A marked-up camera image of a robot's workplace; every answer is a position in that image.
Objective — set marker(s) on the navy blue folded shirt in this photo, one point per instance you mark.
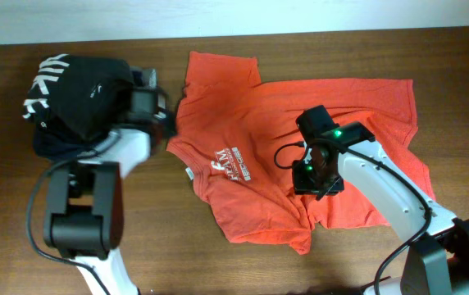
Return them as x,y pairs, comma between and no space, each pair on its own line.
62,145

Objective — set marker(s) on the red t-shirt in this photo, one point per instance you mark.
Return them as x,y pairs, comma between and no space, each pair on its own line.
238,135

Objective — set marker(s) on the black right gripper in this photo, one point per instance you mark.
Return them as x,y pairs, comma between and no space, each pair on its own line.
301,183

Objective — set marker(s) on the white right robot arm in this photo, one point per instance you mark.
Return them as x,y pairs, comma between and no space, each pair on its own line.
433,257

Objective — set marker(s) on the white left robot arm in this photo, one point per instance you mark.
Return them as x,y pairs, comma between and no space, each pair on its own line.
84,214

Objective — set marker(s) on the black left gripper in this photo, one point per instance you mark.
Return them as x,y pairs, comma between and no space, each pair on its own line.
173,127

